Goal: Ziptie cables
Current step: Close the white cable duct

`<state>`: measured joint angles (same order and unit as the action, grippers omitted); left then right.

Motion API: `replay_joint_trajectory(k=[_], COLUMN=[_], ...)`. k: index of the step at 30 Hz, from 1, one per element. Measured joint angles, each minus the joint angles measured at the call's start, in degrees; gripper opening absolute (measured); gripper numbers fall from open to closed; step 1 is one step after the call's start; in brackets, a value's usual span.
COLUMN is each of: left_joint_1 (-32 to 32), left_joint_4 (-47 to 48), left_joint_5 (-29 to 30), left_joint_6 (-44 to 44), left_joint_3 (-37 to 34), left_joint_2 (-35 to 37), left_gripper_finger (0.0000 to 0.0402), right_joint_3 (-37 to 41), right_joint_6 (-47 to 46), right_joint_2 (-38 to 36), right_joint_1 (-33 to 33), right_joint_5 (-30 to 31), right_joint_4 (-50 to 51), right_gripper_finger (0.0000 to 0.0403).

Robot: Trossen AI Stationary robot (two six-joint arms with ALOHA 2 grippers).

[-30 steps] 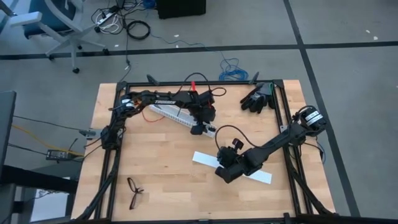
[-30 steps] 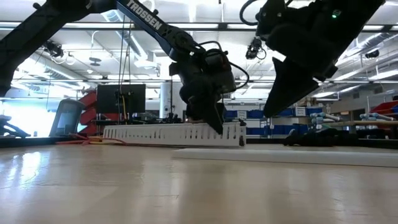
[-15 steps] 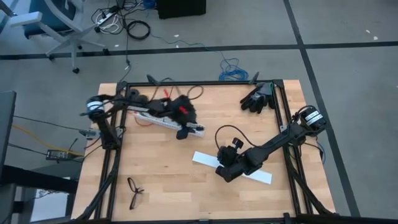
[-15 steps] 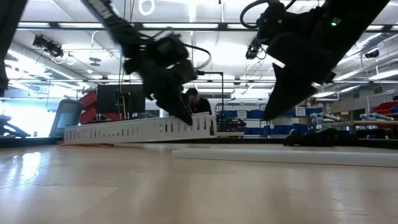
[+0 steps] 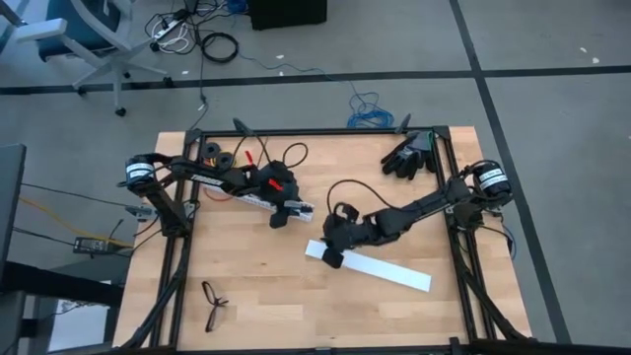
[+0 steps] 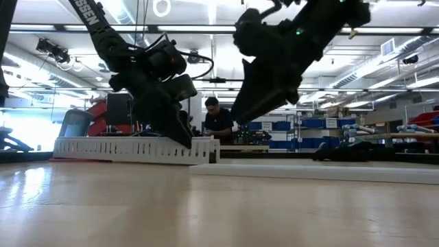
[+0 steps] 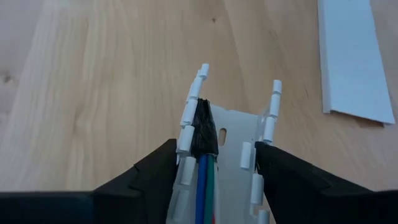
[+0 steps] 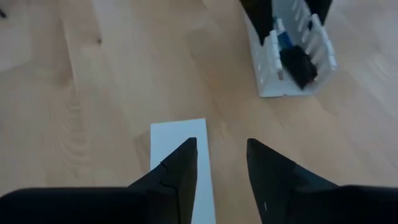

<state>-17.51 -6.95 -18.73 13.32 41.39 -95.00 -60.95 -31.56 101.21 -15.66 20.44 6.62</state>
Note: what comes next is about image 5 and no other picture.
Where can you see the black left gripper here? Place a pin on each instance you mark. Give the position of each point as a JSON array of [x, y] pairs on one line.
[[281, 190]]

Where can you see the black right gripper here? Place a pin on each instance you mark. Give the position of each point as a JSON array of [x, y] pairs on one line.
[[347, 232]]

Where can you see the white duct cover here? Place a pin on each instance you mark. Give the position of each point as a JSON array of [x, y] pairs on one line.
[[374, 266]]

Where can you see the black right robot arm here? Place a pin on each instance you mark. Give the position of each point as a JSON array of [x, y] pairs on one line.
[[434, 202]]

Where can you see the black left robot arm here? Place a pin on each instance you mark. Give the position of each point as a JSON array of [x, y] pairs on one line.
[[197, 175]]

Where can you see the red plastic clip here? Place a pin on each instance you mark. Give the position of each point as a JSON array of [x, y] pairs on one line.
[[275, 185]]

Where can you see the black work glove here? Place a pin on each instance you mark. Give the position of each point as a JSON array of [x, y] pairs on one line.
[[401, 163], [426, 148]]

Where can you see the black eyeglasses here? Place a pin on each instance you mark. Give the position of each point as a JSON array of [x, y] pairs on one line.
[[217, 302]]

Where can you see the black floor box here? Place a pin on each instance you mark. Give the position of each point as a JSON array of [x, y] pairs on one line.
[[286, 12]]

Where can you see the white power strip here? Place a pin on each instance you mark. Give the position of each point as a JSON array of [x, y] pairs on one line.
[[170, 27]]

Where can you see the black power adapter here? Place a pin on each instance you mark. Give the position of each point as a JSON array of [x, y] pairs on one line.
[[91, 245]]

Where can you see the black side desk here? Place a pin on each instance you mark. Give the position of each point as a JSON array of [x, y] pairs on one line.
[[49, 283]]

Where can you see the black side panel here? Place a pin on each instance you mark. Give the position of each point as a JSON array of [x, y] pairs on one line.
[[11, 207]]

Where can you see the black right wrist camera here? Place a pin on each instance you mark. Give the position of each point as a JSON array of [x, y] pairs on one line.
[[332, 258]]

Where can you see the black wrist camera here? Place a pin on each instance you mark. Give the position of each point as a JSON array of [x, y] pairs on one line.
[[332, 258], [278, 220]]

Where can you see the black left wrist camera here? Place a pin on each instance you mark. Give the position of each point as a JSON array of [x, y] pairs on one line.
[[278, 220]]

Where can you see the black aluminium table frame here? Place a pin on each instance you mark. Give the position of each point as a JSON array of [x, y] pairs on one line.
[[320, 132]]

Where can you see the black frame clamp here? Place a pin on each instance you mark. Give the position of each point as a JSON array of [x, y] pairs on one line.
[[242, 127], [404, 124]]

